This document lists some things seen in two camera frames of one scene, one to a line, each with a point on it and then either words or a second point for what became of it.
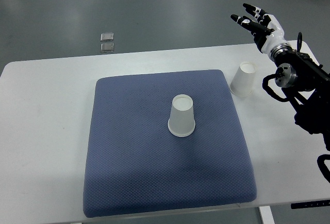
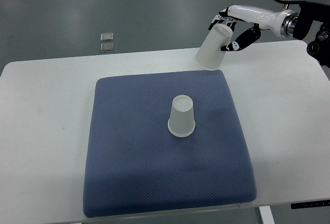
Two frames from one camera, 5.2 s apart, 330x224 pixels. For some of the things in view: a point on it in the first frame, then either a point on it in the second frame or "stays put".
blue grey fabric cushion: [133, 164] stays put
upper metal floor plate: [106, 36] stays put
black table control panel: [310, 204] stays put
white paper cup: [242, 83] -> [210, 55]
